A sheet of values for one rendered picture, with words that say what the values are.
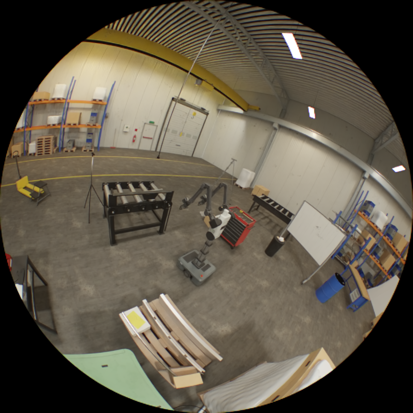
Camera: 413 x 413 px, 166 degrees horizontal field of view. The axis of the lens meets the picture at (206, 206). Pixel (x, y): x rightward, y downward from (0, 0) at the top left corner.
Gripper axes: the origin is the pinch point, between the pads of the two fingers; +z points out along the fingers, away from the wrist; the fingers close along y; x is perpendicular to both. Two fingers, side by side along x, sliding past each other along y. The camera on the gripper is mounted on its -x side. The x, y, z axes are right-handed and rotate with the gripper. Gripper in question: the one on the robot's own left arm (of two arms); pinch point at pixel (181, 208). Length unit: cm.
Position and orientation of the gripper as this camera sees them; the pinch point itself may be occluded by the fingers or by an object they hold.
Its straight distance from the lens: 233.3
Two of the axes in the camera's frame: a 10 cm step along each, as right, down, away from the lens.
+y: -6.1, 1.6, -7.7
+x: 4.4, 8.8, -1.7
